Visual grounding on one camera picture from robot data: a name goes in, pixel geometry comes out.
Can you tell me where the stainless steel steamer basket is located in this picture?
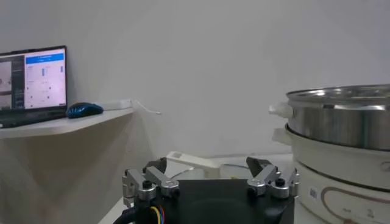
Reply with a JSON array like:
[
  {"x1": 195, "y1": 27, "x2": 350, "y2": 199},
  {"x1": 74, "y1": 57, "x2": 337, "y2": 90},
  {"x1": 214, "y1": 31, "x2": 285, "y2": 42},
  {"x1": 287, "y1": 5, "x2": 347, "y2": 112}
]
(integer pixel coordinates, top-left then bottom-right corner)
[{"x1": 268, "y1": 84, "x2": 390, "y2": 152}]

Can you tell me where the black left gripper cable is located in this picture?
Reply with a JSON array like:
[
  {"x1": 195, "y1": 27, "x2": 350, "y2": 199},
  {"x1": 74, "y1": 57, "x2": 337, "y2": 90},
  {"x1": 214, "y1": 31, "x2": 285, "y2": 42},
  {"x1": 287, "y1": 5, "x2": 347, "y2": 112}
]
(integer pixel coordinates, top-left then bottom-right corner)
[{"x1": 113, "y1": 206, "x2": 138, "y2": 224}]

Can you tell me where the blue computer mouse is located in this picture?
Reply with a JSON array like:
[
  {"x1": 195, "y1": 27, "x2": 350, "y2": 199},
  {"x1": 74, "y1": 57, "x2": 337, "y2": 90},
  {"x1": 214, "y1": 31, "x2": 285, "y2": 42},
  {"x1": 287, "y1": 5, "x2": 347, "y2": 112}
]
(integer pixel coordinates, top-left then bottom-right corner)
[{"x1": 66, "y1": 102, "x2": 104, "y2": 119}]

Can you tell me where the glass lid with white handle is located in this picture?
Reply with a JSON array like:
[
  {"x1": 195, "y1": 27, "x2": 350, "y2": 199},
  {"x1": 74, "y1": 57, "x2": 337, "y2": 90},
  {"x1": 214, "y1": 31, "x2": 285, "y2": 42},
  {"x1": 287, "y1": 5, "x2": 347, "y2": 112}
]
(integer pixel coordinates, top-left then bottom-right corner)
[{"x1": 166, "y1": 151, "x2": 254, "y2": 180}]

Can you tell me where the white electric cooker pot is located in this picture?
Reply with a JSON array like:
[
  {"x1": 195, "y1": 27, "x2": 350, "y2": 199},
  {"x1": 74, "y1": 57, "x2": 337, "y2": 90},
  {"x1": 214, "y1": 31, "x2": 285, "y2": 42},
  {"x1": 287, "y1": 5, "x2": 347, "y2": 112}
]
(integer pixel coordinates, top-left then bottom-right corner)
[{"x1": 272, "y1": 123, "x2": 390, "y2": 224}]

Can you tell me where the coloured gripper wire bundle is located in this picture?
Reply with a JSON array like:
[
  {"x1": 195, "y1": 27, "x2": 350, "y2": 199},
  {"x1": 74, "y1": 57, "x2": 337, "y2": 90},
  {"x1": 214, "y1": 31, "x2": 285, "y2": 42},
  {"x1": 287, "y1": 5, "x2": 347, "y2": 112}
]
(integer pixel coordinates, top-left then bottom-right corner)
[{"x1": 149, "y1": 206, "x2": 166, "y2": 224}]

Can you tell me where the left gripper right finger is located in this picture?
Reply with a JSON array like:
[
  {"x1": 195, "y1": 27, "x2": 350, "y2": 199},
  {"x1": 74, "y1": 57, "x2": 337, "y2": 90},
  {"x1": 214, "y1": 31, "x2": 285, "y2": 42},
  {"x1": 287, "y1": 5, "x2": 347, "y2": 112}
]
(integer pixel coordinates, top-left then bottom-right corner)
[{"x1": 246, "y1": 156, "x2": 301, "y2": 200}]

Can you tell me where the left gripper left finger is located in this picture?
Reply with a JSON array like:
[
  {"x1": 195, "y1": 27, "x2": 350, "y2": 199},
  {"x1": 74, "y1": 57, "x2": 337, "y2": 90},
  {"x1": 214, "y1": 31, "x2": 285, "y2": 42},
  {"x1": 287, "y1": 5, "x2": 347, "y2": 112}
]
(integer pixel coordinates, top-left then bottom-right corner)
[{"x1": 121, "y1": 156, "x2": 181, "y2": 208}]

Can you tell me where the thin white adapter cable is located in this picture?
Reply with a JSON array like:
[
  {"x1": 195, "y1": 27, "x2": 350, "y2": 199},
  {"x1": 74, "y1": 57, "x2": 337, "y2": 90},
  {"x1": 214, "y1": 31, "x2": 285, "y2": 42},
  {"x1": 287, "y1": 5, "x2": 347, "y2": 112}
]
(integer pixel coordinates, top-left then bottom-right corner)
[{"x1": 130, "y1": 99, "x2": 162, "y2": 116}]

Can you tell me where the white side table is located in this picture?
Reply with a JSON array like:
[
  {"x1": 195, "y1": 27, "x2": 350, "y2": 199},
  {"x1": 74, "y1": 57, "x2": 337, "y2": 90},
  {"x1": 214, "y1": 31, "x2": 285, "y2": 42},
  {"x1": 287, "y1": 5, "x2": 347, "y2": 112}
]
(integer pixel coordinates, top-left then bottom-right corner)
[{"x1": 0, "y1": 107, "x2": 153, "y2": 224}]

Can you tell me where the black laptop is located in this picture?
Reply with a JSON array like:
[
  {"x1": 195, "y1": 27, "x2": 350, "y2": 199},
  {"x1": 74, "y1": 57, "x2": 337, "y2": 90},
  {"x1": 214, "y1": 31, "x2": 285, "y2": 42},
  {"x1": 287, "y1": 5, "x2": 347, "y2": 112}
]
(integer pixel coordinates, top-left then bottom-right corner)
[{"x1": 0, "y1": 45, "x2": 68, "y2": 128}]

